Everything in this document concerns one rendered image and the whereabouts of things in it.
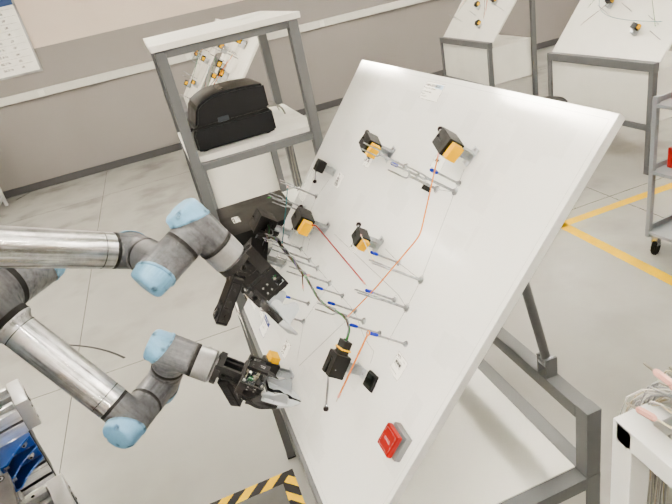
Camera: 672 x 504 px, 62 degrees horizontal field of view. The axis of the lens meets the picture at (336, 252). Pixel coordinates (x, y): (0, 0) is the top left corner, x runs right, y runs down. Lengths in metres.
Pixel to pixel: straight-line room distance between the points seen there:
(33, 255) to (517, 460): 1.19
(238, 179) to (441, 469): 3.26
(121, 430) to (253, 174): 3.35
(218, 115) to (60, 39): 6.59
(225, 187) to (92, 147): 4.55
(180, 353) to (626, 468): 0.88
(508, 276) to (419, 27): 8.53
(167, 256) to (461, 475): 0.90
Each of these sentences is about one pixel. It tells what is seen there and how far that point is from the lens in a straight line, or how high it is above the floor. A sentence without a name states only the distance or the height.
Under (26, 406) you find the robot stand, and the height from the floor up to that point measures 1.10.
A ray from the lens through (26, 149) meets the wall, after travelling 8.87.
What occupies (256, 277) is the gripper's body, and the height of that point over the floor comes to 1.42.
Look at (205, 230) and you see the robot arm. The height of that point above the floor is 1.56.
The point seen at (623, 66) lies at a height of 0.83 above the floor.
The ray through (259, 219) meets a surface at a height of 1.26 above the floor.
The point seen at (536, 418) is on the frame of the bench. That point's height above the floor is 0.80.
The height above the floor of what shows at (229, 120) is 1.55.
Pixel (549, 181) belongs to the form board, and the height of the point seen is 1.54.
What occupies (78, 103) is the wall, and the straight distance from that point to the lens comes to 8.66.
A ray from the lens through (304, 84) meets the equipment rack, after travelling 2.08.
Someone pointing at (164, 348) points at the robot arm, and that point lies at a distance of 1.29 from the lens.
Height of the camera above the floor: 1.97
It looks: 27 degrees down
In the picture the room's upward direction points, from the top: 13 degrees counter-clockwise
